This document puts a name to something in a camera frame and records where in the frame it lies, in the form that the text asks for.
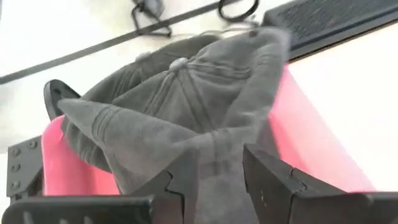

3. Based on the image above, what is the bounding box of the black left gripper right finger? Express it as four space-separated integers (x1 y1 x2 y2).
242 144 309 224

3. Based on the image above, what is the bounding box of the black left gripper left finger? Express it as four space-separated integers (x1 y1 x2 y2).
132 148 200 224

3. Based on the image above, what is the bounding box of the black baseball cap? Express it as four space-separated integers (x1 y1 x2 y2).
57 26 292 224
82 34 222 103

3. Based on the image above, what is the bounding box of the red plastic tray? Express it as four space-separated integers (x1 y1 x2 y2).
41 63 377 197

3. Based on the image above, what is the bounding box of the black keyboard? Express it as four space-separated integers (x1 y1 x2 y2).
262 0 398 47

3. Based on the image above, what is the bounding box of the black floor fan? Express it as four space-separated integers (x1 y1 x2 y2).
130 0 174 38

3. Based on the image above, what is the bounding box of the coiled black cable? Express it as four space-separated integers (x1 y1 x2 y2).
217 0 261 24

